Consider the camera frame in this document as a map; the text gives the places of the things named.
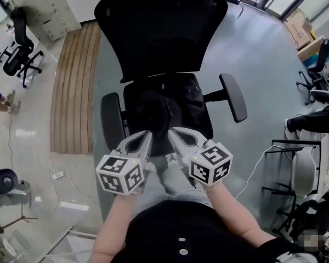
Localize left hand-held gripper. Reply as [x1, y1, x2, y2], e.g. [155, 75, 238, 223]
[95, 130, 154, 196]

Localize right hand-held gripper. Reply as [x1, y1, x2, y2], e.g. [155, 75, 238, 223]
[168, 127, 234, 188]

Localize black bag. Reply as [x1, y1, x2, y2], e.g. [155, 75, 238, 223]
[134, 74, 208, 140]
[292, 198, 329, 244]

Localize black mesh office chair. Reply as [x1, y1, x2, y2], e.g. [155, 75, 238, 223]
[94, 0, 248, 158]

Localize person's right forearm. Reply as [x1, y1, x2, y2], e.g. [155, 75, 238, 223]
[205, 181, 275, 247]

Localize person's left forearm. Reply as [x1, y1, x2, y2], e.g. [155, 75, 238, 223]
[91, 192, 135, 263]

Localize grey shell chair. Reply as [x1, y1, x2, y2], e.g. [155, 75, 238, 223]
[290, 146, 318, 199]

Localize small black office chair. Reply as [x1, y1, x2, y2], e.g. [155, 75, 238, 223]
[2, 7, 44, 89]

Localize black swivel chair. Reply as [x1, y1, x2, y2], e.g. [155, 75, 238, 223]
[295, 38, 329, 106]

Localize person's white shoe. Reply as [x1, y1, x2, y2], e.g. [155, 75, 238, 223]
[165, 153, 180, 169]

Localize person's grey jeans legs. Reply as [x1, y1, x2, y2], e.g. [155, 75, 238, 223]
[141, 155, 215, 208]

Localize wooden slatted ramp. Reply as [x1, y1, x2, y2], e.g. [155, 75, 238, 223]
[49, 22, 103, 155]

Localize person's black shirt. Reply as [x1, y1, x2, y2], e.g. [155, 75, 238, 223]
[109, 200, 319, 263]

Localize white metal rack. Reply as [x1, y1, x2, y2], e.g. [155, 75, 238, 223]
[0, 223, 97, 263]

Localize black tripod stand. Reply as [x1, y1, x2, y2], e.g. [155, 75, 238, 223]
[1, 201, 39, 230]

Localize white box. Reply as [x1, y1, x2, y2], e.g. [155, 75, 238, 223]
[65, 0, 111, 24]

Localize plain cardboard box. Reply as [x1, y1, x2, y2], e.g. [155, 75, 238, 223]
[297, 35, 326, 62]

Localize printed cardboard box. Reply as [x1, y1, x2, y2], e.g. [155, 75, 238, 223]
[284, 10, 314, 51]

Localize white metal cabinets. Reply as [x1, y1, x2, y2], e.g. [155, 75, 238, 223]
[4, 0, 83, 42]

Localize white floor cable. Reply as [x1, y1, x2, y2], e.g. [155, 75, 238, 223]
[234, 145, 283, 200]

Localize black frame table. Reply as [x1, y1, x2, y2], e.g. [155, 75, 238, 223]
[262, 139, 322, 239]

